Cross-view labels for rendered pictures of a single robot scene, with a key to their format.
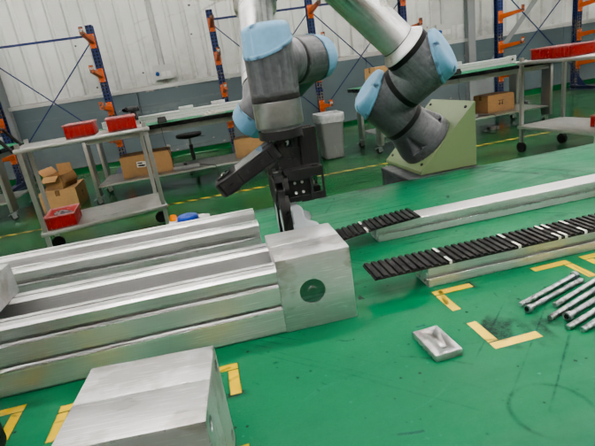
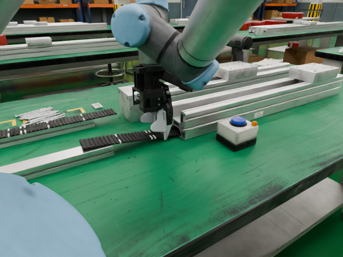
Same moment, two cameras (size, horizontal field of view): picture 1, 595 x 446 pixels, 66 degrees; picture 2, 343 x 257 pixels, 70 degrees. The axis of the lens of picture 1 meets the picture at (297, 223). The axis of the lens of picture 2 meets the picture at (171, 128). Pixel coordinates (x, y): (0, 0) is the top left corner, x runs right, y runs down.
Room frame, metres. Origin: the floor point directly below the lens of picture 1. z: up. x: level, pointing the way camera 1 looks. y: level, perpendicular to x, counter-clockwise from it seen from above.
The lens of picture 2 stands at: (1.33, -0.20, 1.13)
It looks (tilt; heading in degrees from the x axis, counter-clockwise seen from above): 27 degrees down; 158
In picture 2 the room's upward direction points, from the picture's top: straight up
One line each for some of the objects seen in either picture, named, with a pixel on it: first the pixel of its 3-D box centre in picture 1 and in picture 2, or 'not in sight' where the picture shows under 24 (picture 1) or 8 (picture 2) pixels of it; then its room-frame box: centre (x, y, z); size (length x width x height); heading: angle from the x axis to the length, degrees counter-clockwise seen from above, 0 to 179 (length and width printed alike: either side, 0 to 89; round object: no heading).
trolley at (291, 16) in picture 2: not in sight; (293, 36); (-2.78, 4.27, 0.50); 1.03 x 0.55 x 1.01; 104
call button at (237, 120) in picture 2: (188, 219); (238, 122); (0.84, 0.20, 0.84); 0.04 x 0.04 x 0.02
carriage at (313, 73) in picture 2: not in sight; (312, 75); (0.64, 0.71, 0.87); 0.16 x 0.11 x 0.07; 98
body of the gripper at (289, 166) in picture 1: (290, 165); (152, 86); (0.73, 0.00, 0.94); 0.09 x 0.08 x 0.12; 98
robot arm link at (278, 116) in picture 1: (278, 115); (154, 55); (0.73, 0.00, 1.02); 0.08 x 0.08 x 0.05
